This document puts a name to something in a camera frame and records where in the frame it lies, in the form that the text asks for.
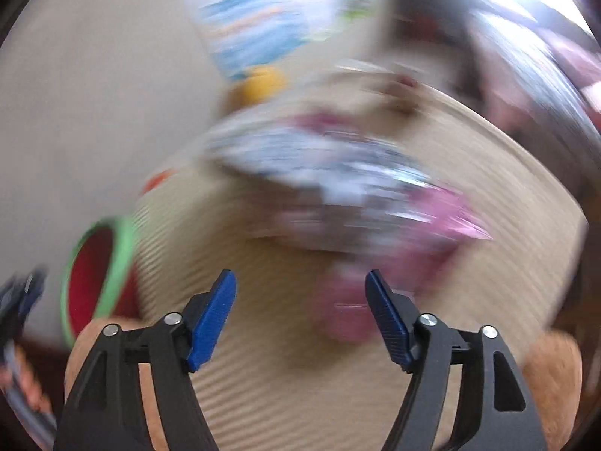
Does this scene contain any white box orange print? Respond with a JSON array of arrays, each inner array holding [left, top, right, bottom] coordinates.
[[136, 164, 198, 198]]

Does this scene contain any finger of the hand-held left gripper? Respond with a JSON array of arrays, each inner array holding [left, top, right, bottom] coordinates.
[[0, 267, 48, 339]]

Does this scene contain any blue green wall poster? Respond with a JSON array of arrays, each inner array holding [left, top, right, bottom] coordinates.
[[335, 0, 374, 24]]

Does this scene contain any red bucket green rim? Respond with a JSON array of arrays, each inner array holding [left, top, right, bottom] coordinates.
[[60, 216, 142, 348]]

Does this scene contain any pink brown snack wrapper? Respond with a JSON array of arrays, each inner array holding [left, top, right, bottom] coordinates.
[[277, 188, 494, 344]]

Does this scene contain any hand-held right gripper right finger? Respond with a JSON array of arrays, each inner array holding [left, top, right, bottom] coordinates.
[[365, 269, 548, 451]]

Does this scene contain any small brown red object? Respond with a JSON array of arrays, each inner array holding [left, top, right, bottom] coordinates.
[[371, 73, 423, 114]]

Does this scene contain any dark shelf unit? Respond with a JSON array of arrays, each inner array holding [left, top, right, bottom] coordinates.
[[385, 0, 475, 85]]

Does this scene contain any yellow bear-shaped box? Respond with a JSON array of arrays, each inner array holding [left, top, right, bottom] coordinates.
[[232, 66, 288, 106]]

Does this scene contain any white blue printed packet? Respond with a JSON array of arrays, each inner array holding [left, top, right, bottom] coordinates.
[[204, 117, 435, 231]]

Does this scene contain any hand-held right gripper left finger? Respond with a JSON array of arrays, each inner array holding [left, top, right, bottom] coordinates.
[[53, 269, 237, 451]]

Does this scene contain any bed with plaid quilt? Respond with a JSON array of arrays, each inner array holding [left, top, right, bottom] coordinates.
[[470, 9, 601, 160]]

